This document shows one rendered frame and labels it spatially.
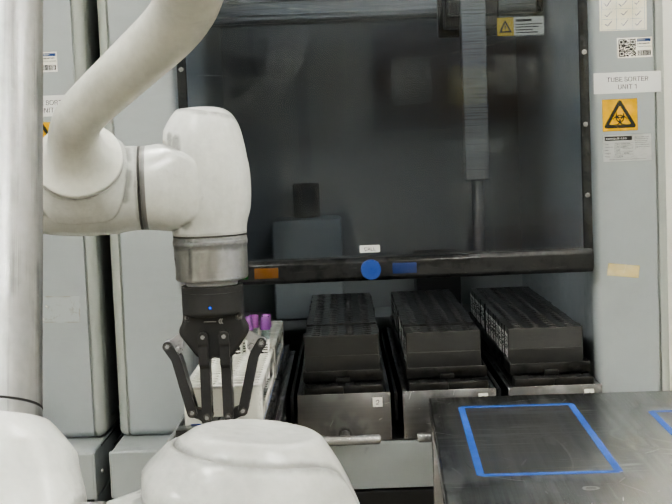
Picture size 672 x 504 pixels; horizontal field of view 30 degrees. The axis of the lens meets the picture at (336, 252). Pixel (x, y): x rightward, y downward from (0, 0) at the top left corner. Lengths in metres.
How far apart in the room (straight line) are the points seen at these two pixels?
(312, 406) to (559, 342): 0.38
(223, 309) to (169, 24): 0.41
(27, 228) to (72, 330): 1.03
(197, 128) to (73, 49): 0.48
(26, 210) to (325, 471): 0.29
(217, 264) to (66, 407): 0.55
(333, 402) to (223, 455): 1.03
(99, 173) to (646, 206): 0.86
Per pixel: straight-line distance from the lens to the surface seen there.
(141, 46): 1.27
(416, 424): 1.83
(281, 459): 0.80
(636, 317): 1.94
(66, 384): 1.95
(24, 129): 0.94
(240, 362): 1.78
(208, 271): 1.49
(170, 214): 1.48
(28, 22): 0.98
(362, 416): 1.83
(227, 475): 0.79
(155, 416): 1.94
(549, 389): 1.84
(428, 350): 1.89
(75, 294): 1.93
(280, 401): 1.79
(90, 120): 1.37
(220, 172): 1.48
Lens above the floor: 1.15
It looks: 5 degrees down
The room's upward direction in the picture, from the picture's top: 2 degrees counter-clockwise
